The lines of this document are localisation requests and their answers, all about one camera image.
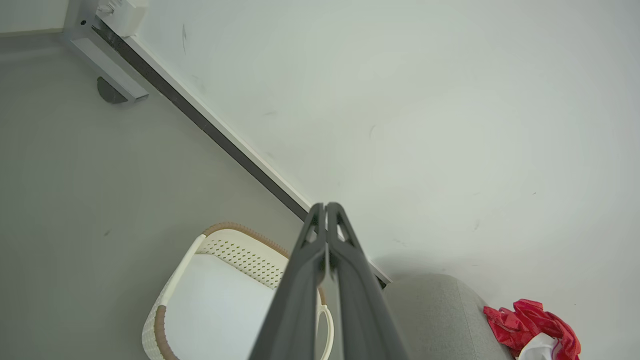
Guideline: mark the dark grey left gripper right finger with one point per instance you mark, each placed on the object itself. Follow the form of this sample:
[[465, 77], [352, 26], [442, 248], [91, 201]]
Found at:
[[362, 300]]

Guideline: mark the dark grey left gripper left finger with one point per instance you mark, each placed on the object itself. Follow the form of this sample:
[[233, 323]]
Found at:
[[295, 295]]

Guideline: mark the red sports jersey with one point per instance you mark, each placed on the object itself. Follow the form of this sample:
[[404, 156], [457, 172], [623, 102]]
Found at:
[[525, 320]]

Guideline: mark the white garment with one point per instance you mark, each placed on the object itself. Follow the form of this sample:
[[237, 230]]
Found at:
[[540, 348]]

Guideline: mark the white plastic laundry basket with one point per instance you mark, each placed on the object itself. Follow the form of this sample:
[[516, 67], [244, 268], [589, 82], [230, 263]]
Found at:
[[225, 295]]

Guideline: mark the grey fabric sofa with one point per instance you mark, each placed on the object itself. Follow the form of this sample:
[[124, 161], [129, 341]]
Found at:
[[440, 317]]

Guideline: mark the white and black baseboard strip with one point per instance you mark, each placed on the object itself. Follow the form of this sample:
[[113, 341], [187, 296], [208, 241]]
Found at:
[[220, 135]]

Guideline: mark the dark round floor foot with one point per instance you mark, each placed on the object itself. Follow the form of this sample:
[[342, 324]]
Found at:
[[110, 93]]

